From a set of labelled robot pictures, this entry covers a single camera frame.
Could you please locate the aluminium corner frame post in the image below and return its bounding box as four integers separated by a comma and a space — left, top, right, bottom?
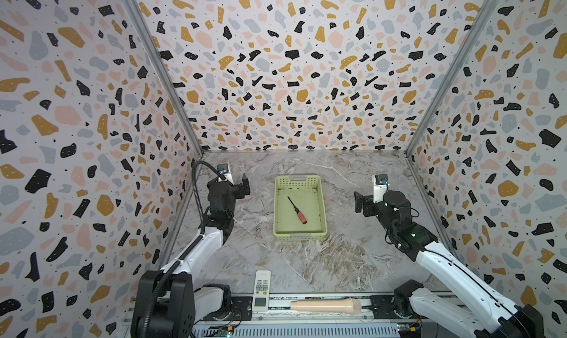
121, 0, 204, 159
405, 0, 500, 159

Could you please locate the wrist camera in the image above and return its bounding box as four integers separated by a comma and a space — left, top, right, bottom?
217, 163, 234, 185
373, 174, 389, 204

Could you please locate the light green plastic bin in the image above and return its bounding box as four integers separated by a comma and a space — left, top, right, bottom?
273, 174, 328, 241

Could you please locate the white remote control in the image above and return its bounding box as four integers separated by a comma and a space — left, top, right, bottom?
252, 270, 272, 313

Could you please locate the beige wooden handle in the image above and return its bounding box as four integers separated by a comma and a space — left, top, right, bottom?
290, 298, 362, 315

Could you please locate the red handled screwdriver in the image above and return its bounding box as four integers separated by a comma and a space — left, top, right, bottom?
287, 196, 307, 224

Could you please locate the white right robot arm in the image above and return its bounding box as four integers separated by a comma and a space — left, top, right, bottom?
354, 190, 544, 337

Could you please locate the aluminium corner frame post left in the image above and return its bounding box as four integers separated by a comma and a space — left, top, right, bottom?
121, 0, 204, 159

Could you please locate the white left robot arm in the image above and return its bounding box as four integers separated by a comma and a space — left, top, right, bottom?
130, 175, 250, 337

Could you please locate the metal base rail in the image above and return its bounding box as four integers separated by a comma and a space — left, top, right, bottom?
119, 291, 444, 338

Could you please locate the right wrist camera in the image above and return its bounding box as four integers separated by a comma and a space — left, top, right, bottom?
373, 174, 389, 204

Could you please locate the aluminium corner frame post right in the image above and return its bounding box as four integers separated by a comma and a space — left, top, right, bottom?
405, 0, 500, 159

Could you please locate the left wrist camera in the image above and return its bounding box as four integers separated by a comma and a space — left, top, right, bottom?
217, 163, 234, 185

